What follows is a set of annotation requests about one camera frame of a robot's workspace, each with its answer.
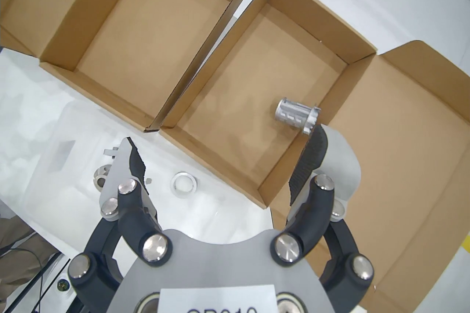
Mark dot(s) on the deep clear plastic tray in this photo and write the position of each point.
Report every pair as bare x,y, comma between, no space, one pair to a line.
73,134

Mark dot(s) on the person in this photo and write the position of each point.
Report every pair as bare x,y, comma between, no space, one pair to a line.
18,233

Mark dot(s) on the notched metal shaft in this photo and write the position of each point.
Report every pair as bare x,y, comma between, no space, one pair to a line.
110,152

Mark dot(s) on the flanged metal bush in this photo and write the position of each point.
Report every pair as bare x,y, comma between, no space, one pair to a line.
99,179

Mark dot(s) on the ribbed metal bush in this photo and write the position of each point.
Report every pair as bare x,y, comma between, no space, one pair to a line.
295,114

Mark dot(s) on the empty shallow cardboard box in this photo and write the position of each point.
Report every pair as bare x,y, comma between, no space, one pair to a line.
147,21

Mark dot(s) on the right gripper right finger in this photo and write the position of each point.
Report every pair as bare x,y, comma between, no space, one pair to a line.
315,208

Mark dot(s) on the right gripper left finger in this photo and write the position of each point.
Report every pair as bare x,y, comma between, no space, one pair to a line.
128,208

